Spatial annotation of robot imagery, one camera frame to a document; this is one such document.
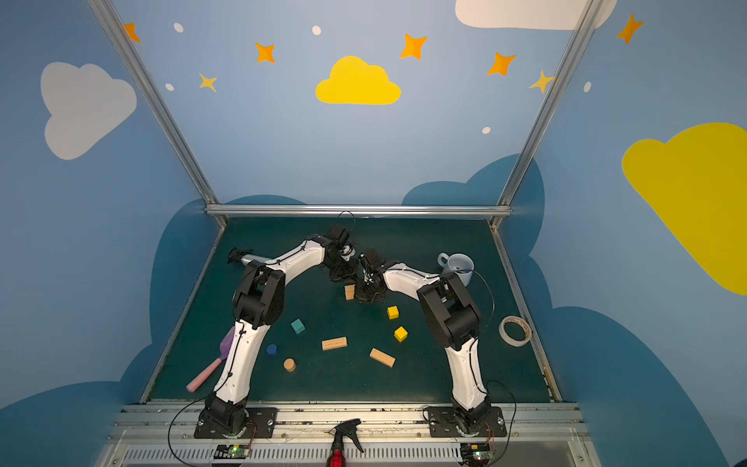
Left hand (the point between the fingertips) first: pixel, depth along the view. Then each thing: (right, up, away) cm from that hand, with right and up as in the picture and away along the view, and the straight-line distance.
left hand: (362, 278), depth 102 cm
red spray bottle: (-4, -39, -34) cm, 52 cm away
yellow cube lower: (+13, -16, -13) cm, 24 cm away
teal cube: (-20, -14, -12) cm, 27 cm away
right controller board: (+30, -41, -30) cm, 59 cm away
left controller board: (-31, -40, -31) cm, 59 cm away
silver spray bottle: (-46, +8, +5) cm, 47 cm away
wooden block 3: (+7, -22, -16) cm, 28 cm away
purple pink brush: (-41, -21, -15) cm, 48 cm away
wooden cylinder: (-20, -23, -20) cm, 36 cm away
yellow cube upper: (+11, -10, -9) cm, 17 cm away
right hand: (-1, -6, -4) cm, 7 cm away
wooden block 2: (-8, -19, -13) cm, 24 cm away
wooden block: (-4, -4, -4) cm, 7 cm away
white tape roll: (+46, -18, -13) cm, 51 cm away
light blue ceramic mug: (+35, +5, -1) cm, 35 cm away
